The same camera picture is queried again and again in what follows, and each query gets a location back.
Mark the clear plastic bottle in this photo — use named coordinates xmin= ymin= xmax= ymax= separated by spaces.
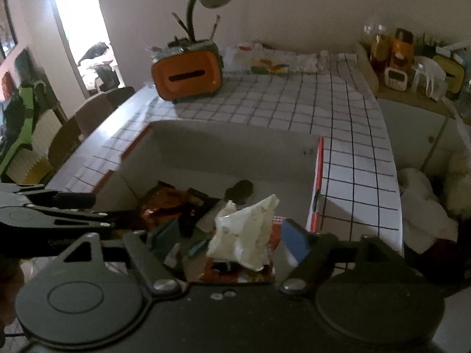
xmin=458 ymin=77 xmax=471 ymax=118

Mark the white wrapper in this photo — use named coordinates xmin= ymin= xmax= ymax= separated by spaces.
xmin=206 ymin=194 xmax=280 ymax=271

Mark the white red snack packet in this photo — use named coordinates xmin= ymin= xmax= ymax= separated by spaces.
xmin=195 ymin=206 xmax=225 ymax=234

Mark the orange teal tissue box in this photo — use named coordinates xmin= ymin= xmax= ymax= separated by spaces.
xmin=151 ymin=39 xmax=224 ymax=104

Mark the amber bottle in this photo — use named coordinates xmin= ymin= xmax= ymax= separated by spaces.
xmin=370 ymin=33 xmax=387 ymax=72

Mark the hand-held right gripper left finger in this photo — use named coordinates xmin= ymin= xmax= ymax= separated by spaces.
xmin=54 ymin=219 xmax=188 ymax=295

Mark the clear glass jar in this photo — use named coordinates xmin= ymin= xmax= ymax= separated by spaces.
xmin=364 ymin=16 xmax=387 ymax=43

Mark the dark wall picture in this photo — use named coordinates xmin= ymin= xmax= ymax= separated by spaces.
xmin=0 ymin=0 xmax=19 ymax=59

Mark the white cabinet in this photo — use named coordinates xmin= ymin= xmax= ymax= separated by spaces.
xmin=375 ymin=92 xmax=471 ymax=177

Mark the green black cloth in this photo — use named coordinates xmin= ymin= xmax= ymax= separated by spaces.
xmin=0 ymin=81 xmax=45 ymax=177

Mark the white checked tablecloth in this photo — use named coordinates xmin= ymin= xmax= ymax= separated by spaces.
xmin=46 ymin=52 xmax=403 ymax=256

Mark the dark shiny snack wrapper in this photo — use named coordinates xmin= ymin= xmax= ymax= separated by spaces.
xmin=178 ymin=187 xmax=221 ymax=239

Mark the yellow white corrugated panel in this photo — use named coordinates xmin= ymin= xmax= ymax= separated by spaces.
xmin=5 ymin=108 xmax=63 ymax=184

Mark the orange bottle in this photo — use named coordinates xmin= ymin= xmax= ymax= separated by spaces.
xmin=388 ymin=27 xmax=414 ymax=70

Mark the white kitchen timer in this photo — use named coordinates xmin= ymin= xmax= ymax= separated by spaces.
xmin=384 ymin=66 xmax=408 ymax=91

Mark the red cardboard box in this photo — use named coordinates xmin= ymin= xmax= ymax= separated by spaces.
xmin=92 ymin=119 xmax=328 ymax=284

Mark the wooden chair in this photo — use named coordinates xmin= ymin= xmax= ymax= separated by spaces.
xmin=47 ymin=86 xmax=137 ymax=182

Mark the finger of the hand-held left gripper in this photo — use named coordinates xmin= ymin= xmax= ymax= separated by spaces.
xmin=0 ymin=183 xmax=97 ymax=208
xmin=54 ymin=209 xmax=137 ymax=229

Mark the white printed plastic bag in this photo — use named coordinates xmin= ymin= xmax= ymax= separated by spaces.
xmin=221 ymin=42 xmax=330 ymax=76

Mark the dark red foil snack packet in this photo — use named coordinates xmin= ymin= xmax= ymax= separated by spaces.
xmin=140 ymin=182 xmax=203 ymax=229

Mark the white fluffy bundle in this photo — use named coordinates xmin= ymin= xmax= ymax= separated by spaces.
xmin=399 ymin=151 xmax=471 ymax=254

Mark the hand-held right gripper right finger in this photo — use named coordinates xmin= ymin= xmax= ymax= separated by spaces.
xmin=276 ymin=219 xmax=405 ymax=295

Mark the clear plastic cup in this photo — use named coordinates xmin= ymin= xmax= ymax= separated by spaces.
xmin=410 ymin=56 xmax=447 ymax=101

